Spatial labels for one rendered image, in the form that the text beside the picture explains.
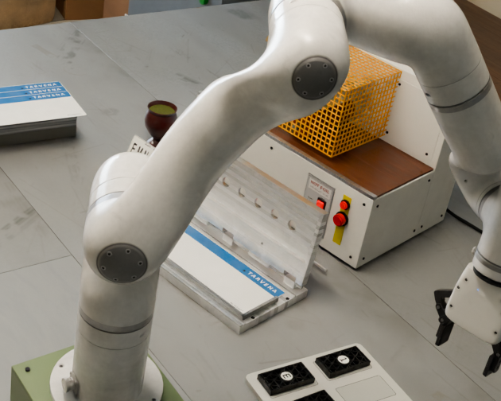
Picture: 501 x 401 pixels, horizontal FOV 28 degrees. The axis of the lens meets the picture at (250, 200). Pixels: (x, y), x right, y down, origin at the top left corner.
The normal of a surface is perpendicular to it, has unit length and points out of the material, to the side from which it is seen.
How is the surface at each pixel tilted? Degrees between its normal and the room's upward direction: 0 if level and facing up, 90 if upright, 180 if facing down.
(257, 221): 83
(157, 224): 71
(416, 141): 90
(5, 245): 0
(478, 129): 91
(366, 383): 0
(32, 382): 4
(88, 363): 93
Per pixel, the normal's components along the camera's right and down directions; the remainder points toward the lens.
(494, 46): 0.15, -0.83
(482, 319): -0.66, 0.18
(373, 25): -0.77, 0.40
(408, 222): 0.71, 0.47
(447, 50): 0.20, 0.47
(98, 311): -0.44, 0.40
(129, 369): 0.55, 0.57
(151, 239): 0.40, 0.31
